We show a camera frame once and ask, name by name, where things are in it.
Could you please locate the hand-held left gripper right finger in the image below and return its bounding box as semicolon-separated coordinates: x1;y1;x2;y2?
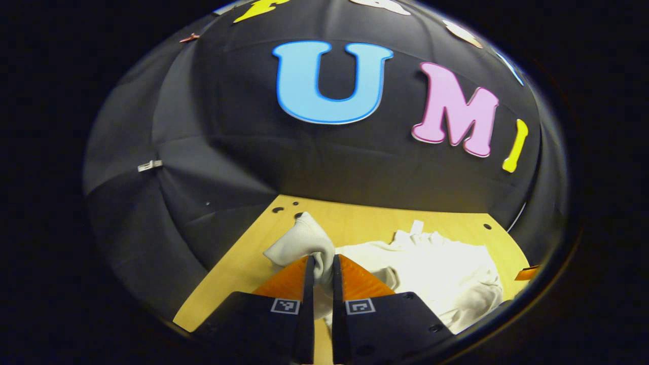
332;254;454;364

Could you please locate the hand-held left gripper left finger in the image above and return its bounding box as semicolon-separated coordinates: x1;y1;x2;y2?
195;256;316;364

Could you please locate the cream white sweatshirt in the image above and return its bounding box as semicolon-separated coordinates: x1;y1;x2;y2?
264;212;503;335

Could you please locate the black backdrop cloth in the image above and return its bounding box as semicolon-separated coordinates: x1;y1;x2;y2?
83;0;568;315

